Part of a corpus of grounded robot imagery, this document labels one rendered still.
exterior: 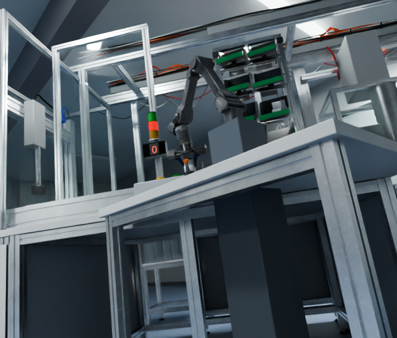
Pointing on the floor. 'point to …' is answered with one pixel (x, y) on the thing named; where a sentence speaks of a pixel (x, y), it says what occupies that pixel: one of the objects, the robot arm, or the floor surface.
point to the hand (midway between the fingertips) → (189, 161)
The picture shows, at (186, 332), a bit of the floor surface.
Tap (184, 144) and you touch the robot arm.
